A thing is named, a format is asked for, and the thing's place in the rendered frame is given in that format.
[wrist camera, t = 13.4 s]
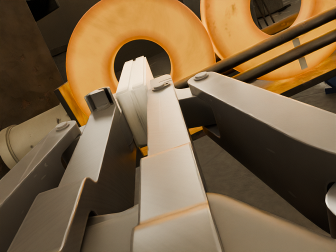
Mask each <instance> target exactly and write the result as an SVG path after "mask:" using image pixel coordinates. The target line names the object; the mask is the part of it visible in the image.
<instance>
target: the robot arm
mask: <svg viewBox="0 0 336 252"><path fill-rule="evenodd" d="M188 86H189V88H184V89H176V88H175V87H174V84H173V81H172V78H171V75H168V74H165V75H163V76H160V77H157V78H153V75H152V72H151V69H150V67H149V64H148V61H147V59H146V57H144V56H141V57H138V58H136V60H135V61H133V60H130V61H127V62H125V64H124V66H123V70H122V73H121V77H120V80H119V83H118V87H117V90H116V93H114V94H112V92H111V89H110V87H108V86H106V87H102V88H99V89H96V90H94V91H92V92H90V93H88V94H87V95H85V97H84V99H85V101H86V103H87V105H88V107H89V109H90V112H91V114H90V116H89V118H88V120H87V123H86V125H84V126H81V127H79V126H78V124H77V122H76V121H75V120H72V121H68V122H66V121H65V122H62V123H59V124H58V125H57V126H56V127H55V128H54V129H52V130H51V131H50V132H49V133H48V134H47V135H46V136H45V137H44V138H43V139H42V140H41V141H40V142H39V143H38V144H37V145H36V146H35V147H34V148H33V149H32V150H31V151H30V152H28V153H27V154H26V155H25V156H24V157H23V158H22V159H21V160H20V161H19V162H18V163H17V164H16V165H15V166H14V167H13V168H12V169H11V170H10V171H9V172H8V173H7V174H6V175H5V176H4V177H3V178H2V179H1V180H0V252H336V114H335V113H332V112H329V111H326V110H323V109H320V108H318V107H315V106H312V105H309V104H306V103H303V102H300V101H297V100H294V99H291V98H289V97H286V96H283V95H280V94H277V93H274V92H271V91H268V90H265V89H262V88H260V87H257V86H254V85H251V84H248V83H245V82H242V81H239V80H236V79H233V78H231V77H228V76H225V75H222V74H219V73H216V72H206V71H205V72H200V73H198V74H196V75H195V76H194V77H192V78H190V79H189V80H188ZM197 127H202V129H203V131H204V133H205V134H206V135H207V136H208V137H210V138H211V139H212V140H213V141H214V142H216V143H217V144H218V145H219V146H220V147H222V148H223V149H224V150H225V151H226V152H228V153H229V154H230V155H231V156H232V157H234V158H235V159H236V160H237V161H238V162H240V163H241V164H242V165H243V166H245V167H246V168H247V169H248V170H249V171H251V172H252V173H253V174H254V175H255V176H257V177H258V178H259V179H260V180H261V181H263V182H264V183H265V184H266V185H267V186H269V187H270V188H271V189H272V190H273V191H275V192H276V193H277V194H278V195H279V196H281V197H282V198H283V199H284V200H286V201H287V202H288V203H289V204H290V205H292V206H293V207H294V208H295V209H296V210H298V211H299V212H300V213H301V214H302V215H304V216H305V217H306V218H307V219H309V220H310V221H311V222H313V223H314V224H315V225H317V226H318V227H319V228H321V229H322V230H324V231H325V232H327V233H329V234H330V235H331V237H329V236H326V235H324V234H321V233H319V232H316V231H314V230H311V229H309V228H306V227H304V226H301V225H299V224H297V223H294V222H292V221H289V220H287V219H284V218H282V217H279V216H277V215H274V214H272V213H269V212H267V211H265V210H262V209H260V208H257V207H255V206H252V205H250V204H247V203H245V202H242V201H240V200H237V199H235V198H232V197H230V196H227V195H223V194H219V193H212V192H209V190H208V187H207V184H206V181H205V178H204V175H203V172H202V169H201V165H200V162H199V159H198V156H197V153H196V150H195V147H194V143H193V140H192V137H191V134H190V131H189V129H191V128H197ZM133 139H134V141H135V143H136V146H137V147H140V149H141V148H144V147H146V146H147V156H146V157H143V158H141V159H140V169H139V198H138V204H137V205H135V206H134V200H135V177H136V155H137V149H136V146H135V144H134V142H133ZM61 156H62V158H63V159H64V161H65V163H66V165H67V168H66V170H65V168H64V167H63V165H62V162H61Z"/></svg>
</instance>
